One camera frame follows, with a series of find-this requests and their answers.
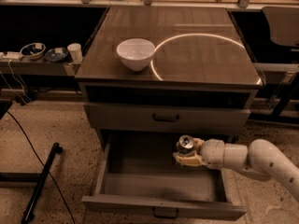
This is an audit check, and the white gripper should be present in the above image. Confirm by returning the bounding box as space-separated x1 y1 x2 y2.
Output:
173 138 225 170

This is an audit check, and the redbull can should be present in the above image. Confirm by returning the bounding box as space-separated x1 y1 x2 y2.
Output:
176 135 194 154

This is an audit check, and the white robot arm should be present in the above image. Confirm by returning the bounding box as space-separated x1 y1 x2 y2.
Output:
173 135 299 201

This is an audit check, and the open grey drawer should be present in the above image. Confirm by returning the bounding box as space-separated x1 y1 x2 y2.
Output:
82 132 247 221

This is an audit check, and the grey drawer cabinet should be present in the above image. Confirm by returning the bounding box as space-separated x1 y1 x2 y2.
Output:
76 7 263 144

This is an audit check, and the closed grey upper drawer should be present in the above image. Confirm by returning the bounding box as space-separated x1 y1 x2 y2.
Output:
84 103 250 136

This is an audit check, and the white bowl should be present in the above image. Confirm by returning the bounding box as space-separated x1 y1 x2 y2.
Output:
117 38 156 71

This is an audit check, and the white paper cup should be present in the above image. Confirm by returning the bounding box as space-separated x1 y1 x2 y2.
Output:
67 43 83 63

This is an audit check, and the dark chair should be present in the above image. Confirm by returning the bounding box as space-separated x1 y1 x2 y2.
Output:
262 7 299 47

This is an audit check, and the black stand leg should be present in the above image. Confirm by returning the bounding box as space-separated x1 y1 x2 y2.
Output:
21 143 63 224

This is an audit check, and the grey side shelf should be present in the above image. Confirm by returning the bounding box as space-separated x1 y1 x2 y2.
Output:
0 59 80 77

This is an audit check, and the patterned small bowl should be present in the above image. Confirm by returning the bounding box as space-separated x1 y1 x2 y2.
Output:
21 42 46 61

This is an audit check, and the white power strip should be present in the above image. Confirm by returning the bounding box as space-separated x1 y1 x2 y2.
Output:
0 51 22 60

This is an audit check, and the black floor cable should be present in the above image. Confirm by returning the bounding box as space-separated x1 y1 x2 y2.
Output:
5 109 77 224

